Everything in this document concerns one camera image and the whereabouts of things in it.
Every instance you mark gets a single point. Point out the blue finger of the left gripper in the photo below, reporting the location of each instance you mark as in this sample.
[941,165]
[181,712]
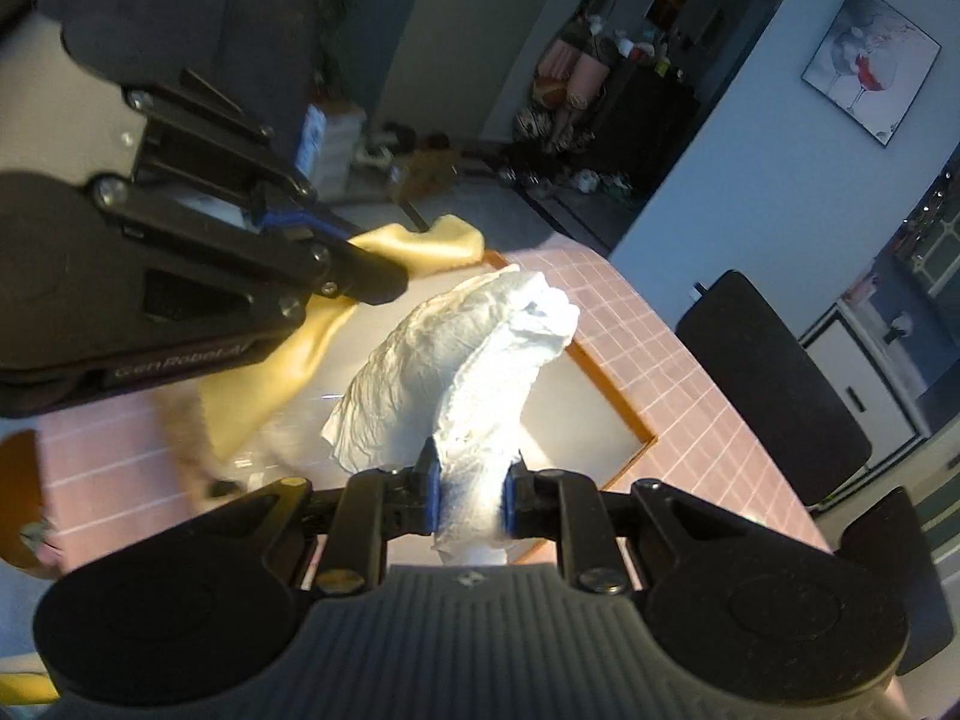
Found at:
[298,223]
[331,266]

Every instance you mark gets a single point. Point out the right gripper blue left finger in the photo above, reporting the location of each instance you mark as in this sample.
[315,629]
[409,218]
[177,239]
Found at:
[359,521]

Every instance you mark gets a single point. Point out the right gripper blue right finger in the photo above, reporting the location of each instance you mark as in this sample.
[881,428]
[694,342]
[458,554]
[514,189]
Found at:
[567,509]

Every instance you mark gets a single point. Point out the white mesh cloth bag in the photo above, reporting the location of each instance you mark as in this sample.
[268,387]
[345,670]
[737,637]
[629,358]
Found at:
[457,372]

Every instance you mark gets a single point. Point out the yellow cloth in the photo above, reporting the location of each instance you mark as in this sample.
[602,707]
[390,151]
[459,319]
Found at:
[206,420]

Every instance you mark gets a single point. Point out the person's left hand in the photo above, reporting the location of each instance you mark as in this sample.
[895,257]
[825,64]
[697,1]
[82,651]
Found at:
[26,537]

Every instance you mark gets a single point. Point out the orange cardboard box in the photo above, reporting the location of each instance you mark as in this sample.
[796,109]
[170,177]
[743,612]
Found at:
[576,420]

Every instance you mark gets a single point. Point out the white cardboard floor box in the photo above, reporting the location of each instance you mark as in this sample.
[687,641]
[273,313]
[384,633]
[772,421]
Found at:
[329,136]

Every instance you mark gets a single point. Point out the brown cardboard floor box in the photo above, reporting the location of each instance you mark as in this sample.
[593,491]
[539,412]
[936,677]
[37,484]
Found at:
[421,173]

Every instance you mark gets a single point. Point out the pink checkered tablecloth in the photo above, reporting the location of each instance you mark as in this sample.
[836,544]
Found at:
[109,478]

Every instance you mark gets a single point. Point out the left black chair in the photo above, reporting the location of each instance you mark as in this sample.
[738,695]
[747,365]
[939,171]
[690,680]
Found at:
[776,388]

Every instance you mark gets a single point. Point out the black chair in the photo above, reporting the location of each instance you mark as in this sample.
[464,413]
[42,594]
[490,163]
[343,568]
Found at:
[889,541]
[776,388]

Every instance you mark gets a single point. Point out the white sideboard cabinet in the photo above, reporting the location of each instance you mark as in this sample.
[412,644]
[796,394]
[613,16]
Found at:
[867,381]

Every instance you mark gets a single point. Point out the right black chair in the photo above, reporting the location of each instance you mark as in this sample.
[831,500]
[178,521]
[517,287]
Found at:
[889,541]

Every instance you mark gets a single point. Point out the wine glass wall painting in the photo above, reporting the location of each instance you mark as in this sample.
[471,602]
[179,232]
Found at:
[872,63]

